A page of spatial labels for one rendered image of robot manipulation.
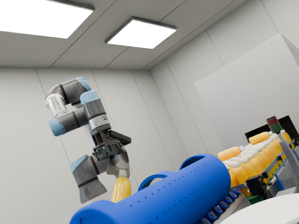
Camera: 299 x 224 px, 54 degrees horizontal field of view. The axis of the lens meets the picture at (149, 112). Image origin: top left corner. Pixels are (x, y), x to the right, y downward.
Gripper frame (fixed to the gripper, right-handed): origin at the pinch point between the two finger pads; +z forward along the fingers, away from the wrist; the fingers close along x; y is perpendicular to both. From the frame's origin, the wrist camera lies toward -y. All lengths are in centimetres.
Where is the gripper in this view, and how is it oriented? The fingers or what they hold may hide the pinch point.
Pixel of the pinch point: (124, 175)
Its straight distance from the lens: 115.4
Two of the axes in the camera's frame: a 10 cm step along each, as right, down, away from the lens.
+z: 3.9, 9.1, -1.7
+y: -5.4, 0.8, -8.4
